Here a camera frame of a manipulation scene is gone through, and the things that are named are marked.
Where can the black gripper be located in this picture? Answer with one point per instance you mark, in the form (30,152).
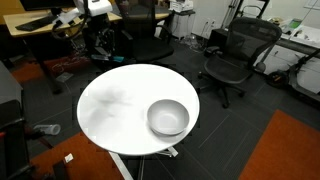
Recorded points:
(100,30)

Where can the green marker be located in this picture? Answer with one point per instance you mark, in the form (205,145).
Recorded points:
(118,59)

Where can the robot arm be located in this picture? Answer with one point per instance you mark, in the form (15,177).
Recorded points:
(96,7)

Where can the black high-back office chair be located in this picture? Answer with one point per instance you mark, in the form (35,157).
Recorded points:
(150,50)

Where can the grey flat floor plate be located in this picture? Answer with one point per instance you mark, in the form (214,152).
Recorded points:
(64,77)

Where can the black keyboard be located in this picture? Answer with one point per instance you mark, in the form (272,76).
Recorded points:
(36,23)

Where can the black monitor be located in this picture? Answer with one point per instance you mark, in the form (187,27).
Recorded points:
(46,4)

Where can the white drawer unit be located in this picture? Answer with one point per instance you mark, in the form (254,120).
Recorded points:
(181,25)

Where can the white bowl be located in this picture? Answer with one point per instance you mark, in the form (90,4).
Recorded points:
(168,116)

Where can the wooden desk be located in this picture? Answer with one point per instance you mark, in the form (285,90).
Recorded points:
(11,25)

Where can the small white paper scrap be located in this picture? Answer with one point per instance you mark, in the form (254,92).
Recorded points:
(69,158)

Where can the white metal table base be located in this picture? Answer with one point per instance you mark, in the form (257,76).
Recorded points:
(118,163)

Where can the black box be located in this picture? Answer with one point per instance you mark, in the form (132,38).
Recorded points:
(218,38)

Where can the black robot stand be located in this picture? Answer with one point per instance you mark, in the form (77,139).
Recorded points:
(10,116)

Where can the black mesh office chair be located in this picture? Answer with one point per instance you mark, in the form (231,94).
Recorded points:
(230,68)

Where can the black kick scooter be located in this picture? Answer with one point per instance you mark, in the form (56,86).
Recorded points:
(276,79)

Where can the green flat object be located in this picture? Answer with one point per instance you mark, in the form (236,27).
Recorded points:
(295,23)

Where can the white desk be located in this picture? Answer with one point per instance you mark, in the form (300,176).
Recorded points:
(310,35)

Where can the black metal post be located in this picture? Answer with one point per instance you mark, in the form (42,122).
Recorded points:
(59,171)

